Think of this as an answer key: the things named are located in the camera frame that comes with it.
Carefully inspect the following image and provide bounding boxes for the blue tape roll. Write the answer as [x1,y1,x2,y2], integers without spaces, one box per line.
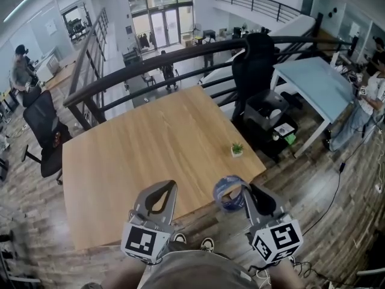
[212,175,253,213]

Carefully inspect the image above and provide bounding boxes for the person's grey clothing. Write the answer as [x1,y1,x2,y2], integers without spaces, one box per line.
[81,250,271,289]

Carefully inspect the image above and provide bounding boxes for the person's right forearm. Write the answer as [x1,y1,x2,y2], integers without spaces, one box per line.
[267,259,306,289]

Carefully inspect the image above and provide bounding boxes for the black mesh office chair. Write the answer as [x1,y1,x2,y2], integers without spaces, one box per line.
[22,89,73,186]

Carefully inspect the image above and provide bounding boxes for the black floor cable with adapter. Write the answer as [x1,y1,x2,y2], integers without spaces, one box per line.
[303,128,380,234]

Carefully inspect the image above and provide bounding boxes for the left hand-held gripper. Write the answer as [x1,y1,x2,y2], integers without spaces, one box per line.
[120,179,178,266]

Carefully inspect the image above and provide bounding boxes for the glass entrance doors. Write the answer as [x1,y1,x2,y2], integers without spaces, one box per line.
[125,0,193,52]

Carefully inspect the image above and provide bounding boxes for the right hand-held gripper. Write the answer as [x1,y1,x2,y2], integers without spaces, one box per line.
[245,184,304,264]

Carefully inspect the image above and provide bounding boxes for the long ceiling strip light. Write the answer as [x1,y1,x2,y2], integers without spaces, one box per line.
[3,0,39,23]

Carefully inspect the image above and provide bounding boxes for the small potted green plant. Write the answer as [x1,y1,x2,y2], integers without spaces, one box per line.
[230,142,245,158]

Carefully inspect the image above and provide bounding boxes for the light blue table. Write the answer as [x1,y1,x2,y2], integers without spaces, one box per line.
[270,56,356,159]

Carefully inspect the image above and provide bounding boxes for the black chair with draped jacket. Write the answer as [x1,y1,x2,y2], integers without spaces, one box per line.
[231,32,276,123]

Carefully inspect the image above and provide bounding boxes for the person's left forearm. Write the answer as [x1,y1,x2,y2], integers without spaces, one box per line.
[102,256,148,289]

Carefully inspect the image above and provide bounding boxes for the balcony railing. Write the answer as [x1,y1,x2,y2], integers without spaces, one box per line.
[214,0,301,23]

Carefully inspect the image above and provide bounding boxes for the black case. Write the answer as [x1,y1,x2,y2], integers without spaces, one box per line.
[249,113,298,162]

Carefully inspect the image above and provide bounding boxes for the black curved railing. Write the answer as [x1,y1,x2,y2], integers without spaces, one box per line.
[62,7,354,132]

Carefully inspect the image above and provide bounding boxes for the wooden table with white legs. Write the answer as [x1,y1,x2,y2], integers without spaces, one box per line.
[61,85,268,251]

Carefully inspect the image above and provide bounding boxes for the person's right shoe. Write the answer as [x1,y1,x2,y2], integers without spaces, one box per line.
[200,237,215,253]

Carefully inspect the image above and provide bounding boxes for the grey storage box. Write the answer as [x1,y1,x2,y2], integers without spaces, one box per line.
[242,89,290,131]

